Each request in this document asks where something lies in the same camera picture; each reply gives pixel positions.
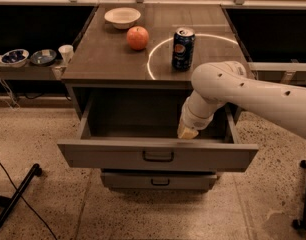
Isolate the grey bottom drawer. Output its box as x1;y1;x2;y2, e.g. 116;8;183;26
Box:
101;172;217;191

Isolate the black floor cable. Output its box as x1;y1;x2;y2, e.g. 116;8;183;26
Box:
0;155;59;240

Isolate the blue pepsi can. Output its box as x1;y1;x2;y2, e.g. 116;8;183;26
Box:
172;27;195;71

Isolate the white cable at shelf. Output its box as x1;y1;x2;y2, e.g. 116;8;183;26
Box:
0;63;21;109

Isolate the low side shelf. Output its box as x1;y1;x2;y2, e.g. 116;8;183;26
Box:
0;60;66;81

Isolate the grey drawer cabinet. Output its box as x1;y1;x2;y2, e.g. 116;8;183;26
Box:
63;4;245;178

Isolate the white paper cup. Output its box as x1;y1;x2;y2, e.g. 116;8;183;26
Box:
58;45;74;64

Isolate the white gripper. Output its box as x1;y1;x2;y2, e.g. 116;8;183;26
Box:
177;103;213;139

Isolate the black stand leg left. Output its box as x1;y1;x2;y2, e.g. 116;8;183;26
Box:
0;163;42;229

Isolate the grey drawer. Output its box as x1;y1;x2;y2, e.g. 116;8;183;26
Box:
101;172;217;191
58;92;258;172

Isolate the red apple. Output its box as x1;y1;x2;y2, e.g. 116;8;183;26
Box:
126;26;149;51

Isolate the grey top drawer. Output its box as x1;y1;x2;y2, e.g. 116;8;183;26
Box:
58;92;258;172

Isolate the blue patterned bowl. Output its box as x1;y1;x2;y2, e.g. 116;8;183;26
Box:
1;49;29;68

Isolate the white ceramic bowl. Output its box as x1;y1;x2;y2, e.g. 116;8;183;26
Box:
104;7;141;30

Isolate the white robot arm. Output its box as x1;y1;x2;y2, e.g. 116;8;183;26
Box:
177;61;306;139

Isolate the grey blue bowl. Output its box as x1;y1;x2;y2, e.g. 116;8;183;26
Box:
30;49;57;66

